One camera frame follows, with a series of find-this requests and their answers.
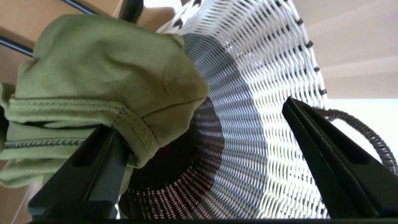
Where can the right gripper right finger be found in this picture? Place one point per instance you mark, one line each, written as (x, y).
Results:
(351, 177)

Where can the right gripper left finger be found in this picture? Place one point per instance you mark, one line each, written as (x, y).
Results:
(90, 180)

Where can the green garment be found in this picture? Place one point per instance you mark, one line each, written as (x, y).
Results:
(109, 71)

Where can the white laundry basket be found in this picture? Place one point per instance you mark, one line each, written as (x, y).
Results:
(248, 109)

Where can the black clothes rack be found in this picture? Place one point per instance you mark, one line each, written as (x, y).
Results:
(132, 9)

